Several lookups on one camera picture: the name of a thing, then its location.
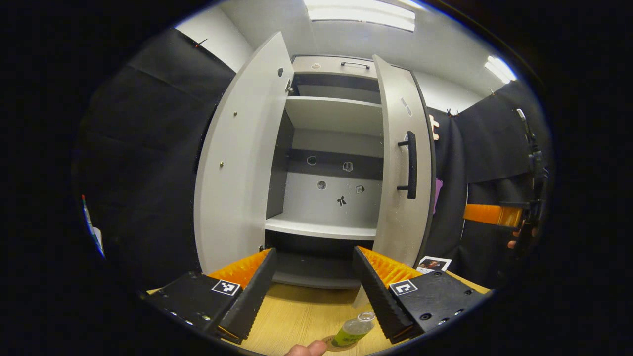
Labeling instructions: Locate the green label bottle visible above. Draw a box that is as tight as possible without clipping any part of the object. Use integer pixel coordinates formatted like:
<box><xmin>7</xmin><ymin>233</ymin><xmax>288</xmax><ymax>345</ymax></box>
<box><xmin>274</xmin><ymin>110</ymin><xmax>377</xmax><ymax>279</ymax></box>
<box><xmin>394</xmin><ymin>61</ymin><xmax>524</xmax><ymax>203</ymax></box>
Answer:
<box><xmin>331</xmin><ymin>311</ymin><xmax>376</xmax><ymax>348</ymax></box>

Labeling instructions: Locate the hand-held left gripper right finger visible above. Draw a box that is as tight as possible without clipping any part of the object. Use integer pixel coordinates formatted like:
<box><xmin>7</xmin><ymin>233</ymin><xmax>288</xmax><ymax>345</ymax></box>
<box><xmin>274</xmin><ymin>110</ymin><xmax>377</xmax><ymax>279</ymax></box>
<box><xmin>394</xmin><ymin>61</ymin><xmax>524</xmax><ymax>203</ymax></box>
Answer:
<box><xmin>353</xmin><ymin>246</ymin><xmax>495</xmax><ymax>344</ymax></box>

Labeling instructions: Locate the grey cabinet drawer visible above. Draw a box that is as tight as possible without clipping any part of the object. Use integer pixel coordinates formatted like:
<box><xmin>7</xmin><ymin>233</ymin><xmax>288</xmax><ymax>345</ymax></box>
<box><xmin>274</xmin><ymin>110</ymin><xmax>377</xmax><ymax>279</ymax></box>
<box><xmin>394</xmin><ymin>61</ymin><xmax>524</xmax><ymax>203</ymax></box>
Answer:
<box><xmin>292</xmin><ymin>55</ymin><xmax>379</xmax><ymax>80</ymax></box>

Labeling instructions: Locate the black door handle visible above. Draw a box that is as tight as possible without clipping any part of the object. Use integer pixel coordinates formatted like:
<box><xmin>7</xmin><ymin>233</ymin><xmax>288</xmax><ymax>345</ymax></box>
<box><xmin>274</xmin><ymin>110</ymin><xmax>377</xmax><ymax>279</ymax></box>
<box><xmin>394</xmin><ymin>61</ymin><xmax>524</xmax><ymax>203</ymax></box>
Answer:
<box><xmin>397</xmin><ymin>131</ymin><xmax>417</xmax><ymax>199</ymax></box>

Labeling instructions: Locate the small ceiling light panel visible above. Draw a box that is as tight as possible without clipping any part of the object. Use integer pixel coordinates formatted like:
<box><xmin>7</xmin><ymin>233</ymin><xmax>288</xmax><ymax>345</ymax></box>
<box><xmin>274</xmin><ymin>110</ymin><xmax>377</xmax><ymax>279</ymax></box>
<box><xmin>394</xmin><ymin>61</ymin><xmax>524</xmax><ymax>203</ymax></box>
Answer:
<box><xmin>485</xmin><ymin>55</ymin><xmax>517</xmax><ymax>84</ymax></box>

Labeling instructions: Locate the grey cabinet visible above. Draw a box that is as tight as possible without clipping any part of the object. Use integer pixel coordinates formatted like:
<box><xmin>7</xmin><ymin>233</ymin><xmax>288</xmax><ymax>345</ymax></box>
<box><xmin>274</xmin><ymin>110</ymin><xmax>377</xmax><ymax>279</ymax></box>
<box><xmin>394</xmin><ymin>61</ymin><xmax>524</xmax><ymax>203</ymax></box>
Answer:
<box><xmin>265</xmin><ymin>54</ymin><xmax>436</xmax><ymax>290</ymax></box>

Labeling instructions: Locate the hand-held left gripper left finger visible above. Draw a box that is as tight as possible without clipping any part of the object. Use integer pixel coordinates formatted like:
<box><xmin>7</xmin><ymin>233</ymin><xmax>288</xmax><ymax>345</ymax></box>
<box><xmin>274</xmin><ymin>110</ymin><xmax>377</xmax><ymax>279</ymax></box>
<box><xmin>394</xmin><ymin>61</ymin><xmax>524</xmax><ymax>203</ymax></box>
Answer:
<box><xmin>141</xmin><ymin>248</ymin><xmax>277</xmax><ymax>344</ymax></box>

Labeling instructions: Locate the white framed photo card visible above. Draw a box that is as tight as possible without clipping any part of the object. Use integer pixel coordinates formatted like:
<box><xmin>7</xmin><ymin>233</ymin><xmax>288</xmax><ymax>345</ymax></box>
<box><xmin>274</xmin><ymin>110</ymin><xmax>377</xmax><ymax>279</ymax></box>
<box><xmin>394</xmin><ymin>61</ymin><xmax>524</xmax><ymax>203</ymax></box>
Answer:
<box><xmin>416</xmin><ymin>256</ymin><xmax>452</xmax><ymax>274</ymax></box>

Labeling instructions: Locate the round cork coaster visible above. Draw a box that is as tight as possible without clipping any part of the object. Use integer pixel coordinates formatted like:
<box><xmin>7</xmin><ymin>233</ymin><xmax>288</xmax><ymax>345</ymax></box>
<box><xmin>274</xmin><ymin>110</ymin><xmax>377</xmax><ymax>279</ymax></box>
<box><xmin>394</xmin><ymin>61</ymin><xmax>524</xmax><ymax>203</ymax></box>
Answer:
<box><xmin>321</xmin><ymin>335</ymin><xmax>357</xmax><ymax>352</ymax></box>

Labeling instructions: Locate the grey cabinet door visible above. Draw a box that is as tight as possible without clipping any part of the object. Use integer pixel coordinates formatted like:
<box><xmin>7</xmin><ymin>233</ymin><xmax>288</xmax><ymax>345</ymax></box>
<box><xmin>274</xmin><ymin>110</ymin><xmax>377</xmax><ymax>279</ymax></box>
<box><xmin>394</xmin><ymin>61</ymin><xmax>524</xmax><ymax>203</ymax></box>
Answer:
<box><xmin>371</xmin><ymin>54</ymin><xmax>437</xmax><ymax>267</ymax></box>
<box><xmin>194</xmin><ymin>32</ymin><xmax>295</xmax><ymax>273</ymax></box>

